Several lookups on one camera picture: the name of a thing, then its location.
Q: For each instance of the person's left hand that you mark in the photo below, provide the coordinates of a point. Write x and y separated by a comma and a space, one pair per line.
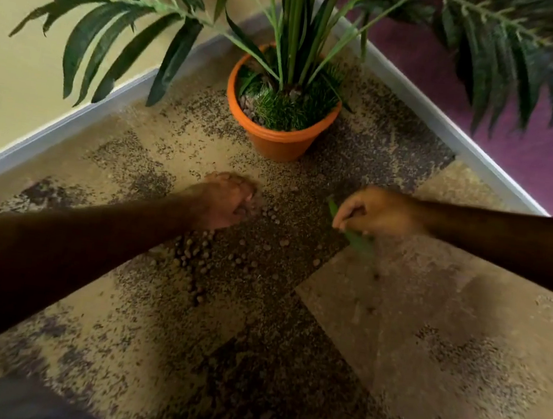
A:
222, 203

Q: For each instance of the person's right hand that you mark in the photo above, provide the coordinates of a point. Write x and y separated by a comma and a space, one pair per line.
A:
381, 211

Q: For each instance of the long green leaf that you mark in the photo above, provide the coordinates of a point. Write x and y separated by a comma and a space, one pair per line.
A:
359, 243

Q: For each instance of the brown pebbles pile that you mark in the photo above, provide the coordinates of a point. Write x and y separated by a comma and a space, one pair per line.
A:
197, 252

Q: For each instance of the green artificial palm plant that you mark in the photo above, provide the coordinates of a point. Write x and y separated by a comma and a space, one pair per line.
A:
279, 142

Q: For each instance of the person's left forearm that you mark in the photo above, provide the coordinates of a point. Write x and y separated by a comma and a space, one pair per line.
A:
62, 252

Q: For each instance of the person's right forearm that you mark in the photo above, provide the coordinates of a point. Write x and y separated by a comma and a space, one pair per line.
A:
511, 248

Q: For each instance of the person's left jeans leg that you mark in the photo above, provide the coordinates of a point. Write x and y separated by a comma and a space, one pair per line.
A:
20, 404

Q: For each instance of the white baseboard under purple wall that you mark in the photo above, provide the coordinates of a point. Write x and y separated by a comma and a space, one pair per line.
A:
445, 121

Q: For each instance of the white baseboard under yellow wall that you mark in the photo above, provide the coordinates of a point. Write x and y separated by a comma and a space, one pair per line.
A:
68, 118

